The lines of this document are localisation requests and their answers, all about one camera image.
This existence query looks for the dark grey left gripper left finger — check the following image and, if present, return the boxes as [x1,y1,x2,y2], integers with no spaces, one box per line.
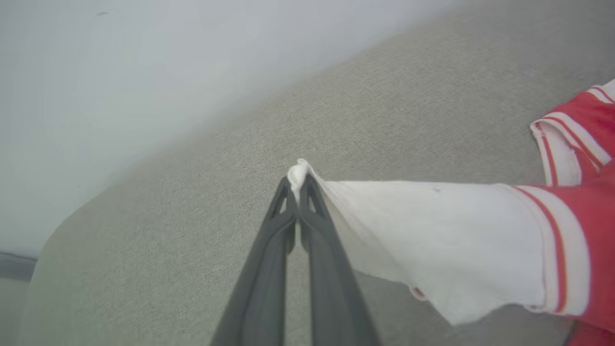
[210,176,300,346]

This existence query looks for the red and white basketball jersey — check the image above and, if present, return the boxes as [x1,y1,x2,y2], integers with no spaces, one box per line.
[287,79,615,346]

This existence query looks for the grey fabric sofa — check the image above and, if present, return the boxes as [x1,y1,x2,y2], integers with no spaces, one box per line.
[14,0,615,346]

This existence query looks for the dark grey skirting board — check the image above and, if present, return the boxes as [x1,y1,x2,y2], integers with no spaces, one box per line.
[0,251,38,283]

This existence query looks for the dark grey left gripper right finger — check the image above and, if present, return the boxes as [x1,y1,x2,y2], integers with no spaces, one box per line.
[300,173,381,346]

